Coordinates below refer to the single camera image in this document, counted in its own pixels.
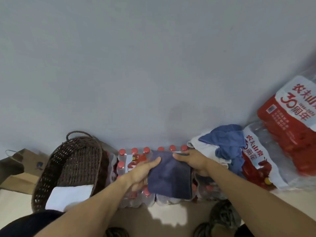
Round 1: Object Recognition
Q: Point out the person's right forearm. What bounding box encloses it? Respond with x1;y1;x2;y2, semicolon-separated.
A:
205;160;316;237

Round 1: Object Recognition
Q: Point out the person's grey shoe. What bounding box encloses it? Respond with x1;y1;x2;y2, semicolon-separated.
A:
192;199;242;237
105;227;129;237

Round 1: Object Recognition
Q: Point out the light blue towel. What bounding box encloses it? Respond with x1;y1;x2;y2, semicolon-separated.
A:
198;124;247;178

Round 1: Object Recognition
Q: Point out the white towel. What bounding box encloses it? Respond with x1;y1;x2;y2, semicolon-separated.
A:
45;184;95;212

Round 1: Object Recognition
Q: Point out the person's right hand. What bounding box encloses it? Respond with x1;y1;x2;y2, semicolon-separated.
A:
172;149;211;177

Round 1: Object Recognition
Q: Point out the brown paper bag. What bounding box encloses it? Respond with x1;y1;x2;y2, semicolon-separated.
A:
0;148;50;195

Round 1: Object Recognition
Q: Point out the cream towel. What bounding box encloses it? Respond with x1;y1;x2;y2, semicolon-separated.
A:
187;132;232;169

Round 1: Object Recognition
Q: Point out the dark brown wicker basket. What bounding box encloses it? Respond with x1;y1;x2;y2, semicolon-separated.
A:
31;130;110;213

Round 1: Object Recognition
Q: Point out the person's left forearm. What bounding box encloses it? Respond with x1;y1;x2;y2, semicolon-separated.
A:
34;175;135;237

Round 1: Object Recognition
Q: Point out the dark blue towel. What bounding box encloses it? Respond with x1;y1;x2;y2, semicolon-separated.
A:
147;150;194;200

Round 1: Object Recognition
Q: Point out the person's left grey shoe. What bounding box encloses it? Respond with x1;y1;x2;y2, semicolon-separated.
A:
105;227;129;237

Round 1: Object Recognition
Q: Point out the person's right grey shoe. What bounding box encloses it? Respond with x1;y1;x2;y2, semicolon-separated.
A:
192;199;242;237

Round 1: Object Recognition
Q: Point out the person's left hand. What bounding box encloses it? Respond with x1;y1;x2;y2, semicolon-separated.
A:
127;156;162;193

